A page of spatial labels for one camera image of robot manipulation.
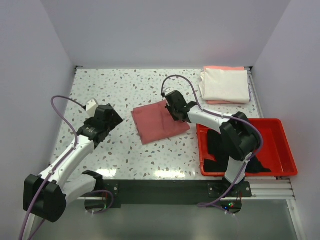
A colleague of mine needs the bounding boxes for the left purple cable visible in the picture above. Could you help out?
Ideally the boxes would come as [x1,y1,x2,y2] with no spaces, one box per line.
[18,95,116,240]

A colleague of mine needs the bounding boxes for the aluminium front rail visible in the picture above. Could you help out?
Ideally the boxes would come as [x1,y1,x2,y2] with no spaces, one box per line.
[74,176,297,201]

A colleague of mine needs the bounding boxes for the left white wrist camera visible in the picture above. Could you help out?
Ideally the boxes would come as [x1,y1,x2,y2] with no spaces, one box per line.
[85,98,99,118]

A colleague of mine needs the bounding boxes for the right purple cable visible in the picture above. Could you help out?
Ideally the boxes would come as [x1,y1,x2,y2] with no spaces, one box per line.
[160,75,265,209]

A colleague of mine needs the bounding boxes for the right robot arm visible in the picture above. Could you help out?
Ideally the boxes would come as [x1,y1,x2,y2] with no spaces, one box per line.
[161,90,264,197]

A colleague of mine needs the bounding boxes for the red plastic bin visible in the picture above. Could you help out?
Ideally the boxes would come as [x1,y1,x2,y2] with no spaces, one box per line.
[196,118,298,177]

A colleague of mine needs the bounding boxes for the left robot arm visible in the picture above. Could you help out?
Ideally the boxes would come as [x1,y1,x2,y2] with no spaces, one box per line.
[23,104,123,223]

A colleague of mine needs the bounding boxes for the folded white t shirt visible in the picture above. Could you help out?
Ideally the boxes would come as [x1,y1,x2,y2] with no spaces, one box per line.
[199,68,251,104]

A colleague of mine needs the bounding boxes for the purple cable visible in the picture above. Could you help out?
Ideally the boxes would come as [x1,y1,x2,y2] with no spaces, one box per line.
[160,75,265,209]
[18,95,116,240]

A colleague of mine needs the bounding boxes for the folded light pink shirt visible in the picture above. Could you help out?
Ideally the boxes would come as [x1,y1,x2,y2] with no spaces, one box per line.
[203,65,245,72]

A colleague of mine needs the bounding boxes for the black clothes in bin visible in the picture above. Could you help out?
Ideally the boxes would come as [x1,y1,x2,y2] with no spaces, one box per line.
[203,129,271,174]

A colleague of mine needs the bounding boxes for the pink polo shirt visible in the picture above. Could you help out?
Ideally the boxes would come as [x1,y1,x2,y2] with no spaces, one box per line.
[131,100,190,145]

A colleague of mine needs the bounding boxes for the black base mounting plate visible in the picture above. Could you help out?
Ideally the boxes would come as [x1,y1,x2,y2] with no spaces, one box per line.
[84,178,252,210]

